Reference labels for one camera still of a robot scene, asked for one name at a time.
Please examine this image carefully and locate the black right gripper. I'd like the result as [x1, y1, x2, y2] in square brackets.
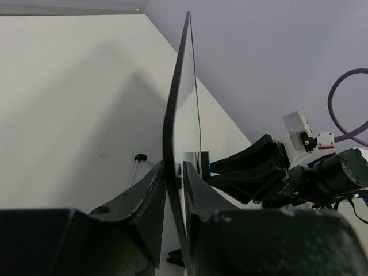
[205, 134, 290, 204]

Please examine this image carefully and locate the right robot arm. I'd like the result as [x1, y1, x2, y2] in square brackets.
[201, 134, 367, 209]

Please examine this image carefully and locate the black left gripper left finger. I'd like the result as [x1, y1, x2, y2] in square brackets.
[1, 162, 166, 275]

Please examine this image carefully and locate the blue bone-shaped eraser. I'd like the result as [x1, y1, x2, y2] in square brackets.
[184, 151, 211, 180]

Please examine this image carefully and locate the white whiteboard black frame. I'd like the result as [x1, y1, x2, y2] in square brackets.
[163, 12, 201, 273]

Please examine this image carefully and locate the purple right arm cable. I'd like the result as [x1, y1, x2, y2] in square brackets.
[328, 67, 368, 147]

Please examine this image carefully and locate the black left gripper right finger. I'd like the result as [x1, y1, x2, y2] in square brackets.
[183, 162, 367, 275]

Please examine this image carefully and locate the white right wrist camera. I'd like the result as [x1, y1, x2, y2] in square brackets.
[281, 111, 335, 168]

